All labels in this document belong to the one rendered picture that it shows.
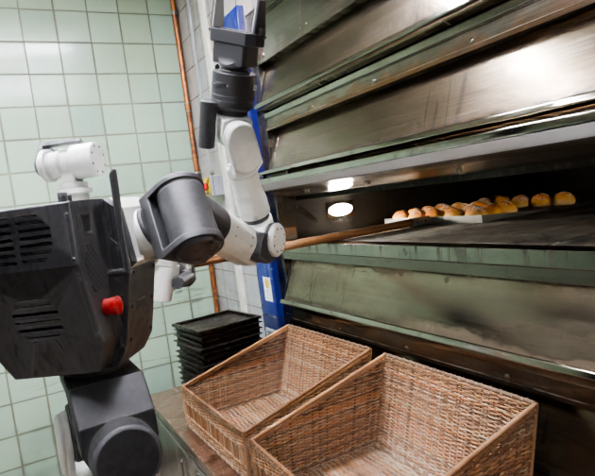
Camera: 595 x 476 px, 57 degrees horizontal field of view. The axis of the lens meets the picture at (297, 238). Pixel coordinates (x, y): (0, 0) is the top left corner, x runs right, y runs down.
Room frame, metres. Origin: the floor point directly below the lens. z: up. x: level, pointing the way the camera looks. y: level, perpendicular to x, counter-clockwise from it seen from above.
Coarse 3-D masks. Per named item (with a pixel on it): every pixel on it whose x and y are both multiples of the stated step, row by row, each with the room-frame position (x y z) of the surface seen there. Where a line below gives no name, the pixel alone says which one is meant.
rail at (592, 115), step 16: (576, 112) 0.89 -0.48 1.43; (592, 112) 0.87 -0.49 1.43; (512, 128) 1.00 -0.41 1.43; (528, 128) 0.97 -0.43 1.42; (544, 128) 0.94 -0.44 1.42; (432, 144) 1.19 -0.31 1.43; (448, 144) 1.15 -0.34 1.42; (464, 144) 1.11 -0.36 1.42; (368, 160) 1.40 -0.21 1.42; (384, 160) 1.34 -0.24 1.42; (288, 176) 1.79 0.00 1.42; (304, 176) 1.69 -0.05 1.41
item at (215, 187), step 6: (204, 180) 2.74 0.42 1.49; (210, 180) 2.67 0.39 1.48; (216, 180) 2.69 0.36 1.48; (222, 180) 2.70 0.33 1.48; (210, 186) 2.67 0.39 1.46; (216, 186) 2.68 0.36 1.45; (222, 186) 2.70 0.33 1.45; (210, 192) 2.68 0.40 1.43; (216, 192) 2.68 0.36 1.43; (222, 192) 2.70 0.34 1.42
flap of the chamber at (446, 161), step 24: (480, 144) 1.07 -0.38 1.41; (504, 144) 1.01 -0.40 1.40; (528, 144) 0.97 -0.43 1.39; (552, 144) 0.94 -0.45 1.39; (576, 144) 0.93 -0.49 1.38; (360, 168) 1.43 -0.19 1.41; (384, 168) 1.33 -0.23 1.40; (408, 168) 1.27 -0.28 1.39; (432, 168) 1.27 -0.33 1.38; (480, 168) 1.26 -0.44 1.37; (264, 192) 1.99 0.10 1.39; (288, 192) 1.98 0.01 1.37; (312, 192) 1.97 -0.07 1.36
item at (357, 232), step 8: (384, 224) 2.04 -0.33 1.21; (392, 224) 2.05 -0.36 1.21; (400, 224) 2.07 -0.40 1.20; (408, 224) 2.08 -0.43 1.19; (336, 232) 1.94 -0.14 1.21; (344, 232) 1.95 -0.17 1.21; (352, 232) 1.96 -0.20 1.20; (360, 232) 1.97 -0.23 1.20; (368, 232) 1.99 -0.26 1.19; (376, 232) 2.02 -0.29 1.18; (296, 240) 1.86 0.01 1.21; (304, 240) 1.87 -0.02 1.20; (312, 240) 1.88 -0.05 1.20; (320, 240) 1.89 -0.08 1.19; (328, 240) 1.91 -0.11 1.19; (336, 240) 1.93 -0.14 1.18; (288, 248) 1.84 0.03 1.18; (216, 256) 1.71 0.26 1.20; (208, 264) 1.70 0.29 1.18
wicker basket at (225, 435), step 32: (256, 352) 2.08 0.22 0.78; (288, 352) 2.12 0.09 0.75; (320, 352) 1.92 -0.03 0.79; (352, 352) 1.76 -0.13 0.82; (192, 384) 1.95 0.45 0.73; (224, 384) 2.01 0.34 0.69; (256, 384) 2.07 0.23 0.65; (288, 384) 2.08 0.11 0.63; (320, 384) 1.58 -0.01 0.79; (192, 416) 1.87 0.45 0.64; (224, 416) 1.58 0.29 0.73; (256, 416) 1.91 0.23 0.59; (352, 416) 1.64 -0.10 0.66; (224, 448) 1.61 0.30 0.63
